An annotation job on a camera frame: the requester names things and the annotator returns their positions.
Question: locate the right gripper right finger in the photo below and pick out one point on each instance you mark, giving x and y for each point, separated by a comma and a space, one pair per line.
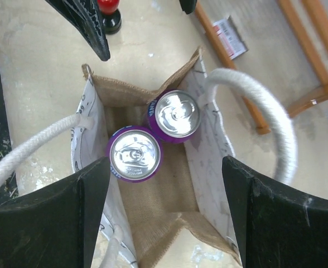
275, 225

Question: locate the canvas bag with rope handles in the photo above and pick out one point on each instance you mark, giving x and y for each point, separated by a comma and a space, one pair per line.
142, 220

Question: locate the small dark sauce bottle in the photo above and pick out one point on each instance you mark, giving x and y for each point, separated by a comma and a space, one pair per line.
112, 19

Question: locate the orange wooden rack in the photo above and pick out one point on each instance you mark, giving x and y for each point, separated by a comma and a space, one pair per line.
282, 51

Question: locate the purple soda can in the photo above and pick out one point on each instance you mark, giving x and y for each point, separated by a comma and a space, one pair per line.
135, 154
174, 116

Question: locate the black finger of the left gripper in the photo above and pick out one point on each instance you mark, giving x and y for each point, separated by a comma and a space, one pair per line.
188, 6
85, 16

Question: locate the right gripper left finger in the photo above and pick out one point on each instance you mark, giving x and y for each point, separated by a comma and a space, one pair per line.
57, 225

